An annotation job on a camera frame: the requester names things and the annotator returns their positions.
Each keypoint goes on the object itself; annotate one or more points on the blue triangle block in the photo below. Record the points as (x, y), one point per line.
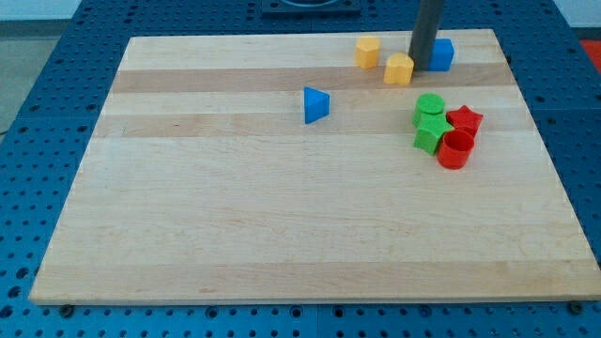
(316, 104)

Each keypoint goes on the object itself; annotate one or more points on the wooden board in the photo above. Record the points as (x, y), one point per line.
(202, 184)

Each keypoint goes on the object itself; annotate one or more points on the yellow pentagon block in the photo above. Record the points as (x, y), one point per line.
(367, 52)

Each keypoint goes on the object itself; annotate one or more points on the green star block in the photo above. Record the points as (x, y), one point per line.
(430, 131)

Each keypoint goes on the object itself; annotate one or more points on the green cylinder block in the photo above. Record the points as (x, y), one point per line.
(427, 104)

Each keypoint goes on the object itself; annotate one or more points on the yellow heart block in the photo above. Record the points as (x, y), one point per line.
(398, 69)

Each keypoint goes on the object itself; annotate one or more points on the red cylinder block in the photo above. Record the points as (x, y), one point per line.
(455, 149)

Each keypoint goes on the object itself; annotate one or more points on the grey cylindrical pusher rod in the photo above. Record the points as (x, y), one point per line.
(424, 32)

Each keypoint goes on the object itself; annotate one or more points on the red star block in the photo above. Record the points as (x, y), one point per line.
(465, 119)

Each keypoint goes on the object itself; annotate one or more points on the blue cube block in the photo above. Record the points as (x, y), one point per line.
(442, 55)

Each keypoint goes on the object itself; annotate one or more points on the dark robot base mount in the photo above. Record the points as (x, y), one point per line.
(277, 8)

